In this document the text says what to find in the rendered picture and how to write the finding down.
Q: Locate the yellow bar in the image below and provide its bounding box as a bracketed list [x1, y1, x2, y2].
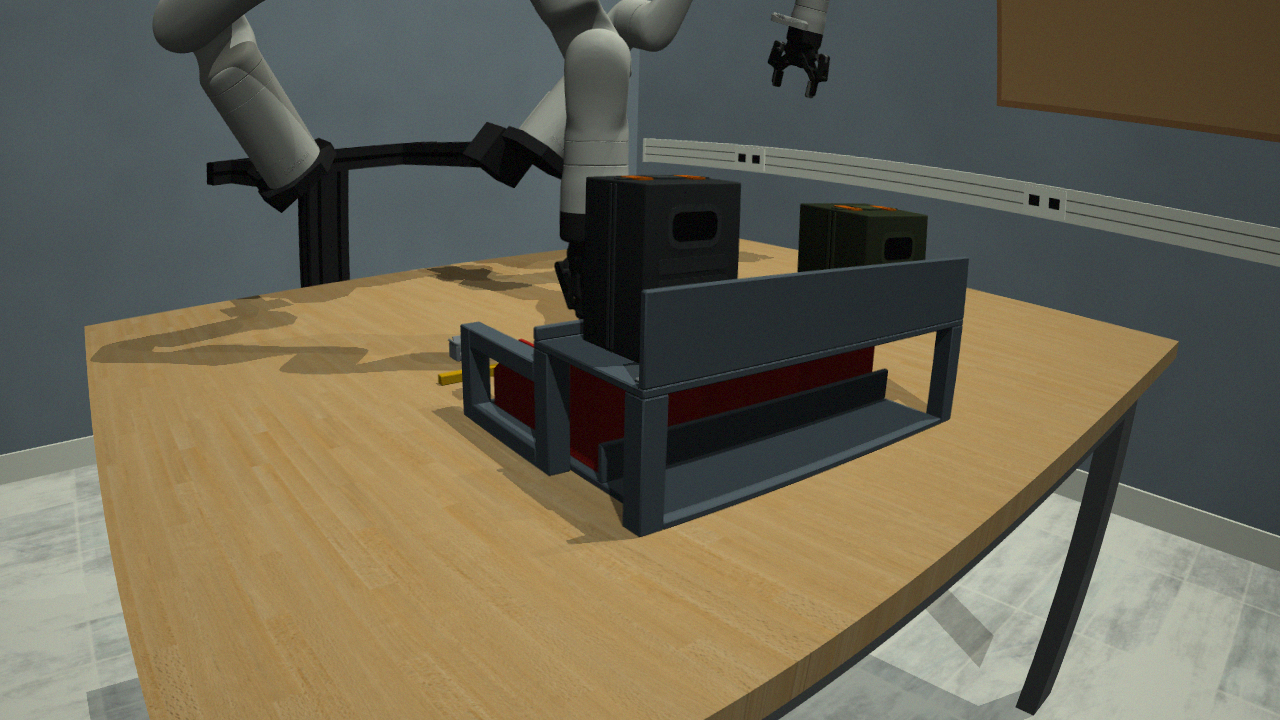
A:
[438, 363, 498, 386]

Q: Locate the red open-front bin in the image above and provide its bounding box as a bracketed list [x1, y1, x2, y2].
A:
[704, 364, 803, 416]
[800, 346, 876, 392]
[494, 363, 705, 473]

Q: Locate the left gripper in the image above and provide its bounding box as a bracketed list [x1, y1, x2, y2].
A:
[768, 26, 829, 97]

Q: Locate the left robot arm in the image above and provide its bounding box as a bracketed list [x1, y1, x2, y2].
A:
[518, 0, 829, 159]

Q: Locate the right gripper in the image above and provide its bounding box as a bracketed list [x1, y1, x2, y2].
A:
[554, 211, 585, 319]

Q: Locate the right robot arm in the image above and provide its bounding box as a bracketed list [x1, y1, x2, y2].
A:
[152, 0, 631, 214]

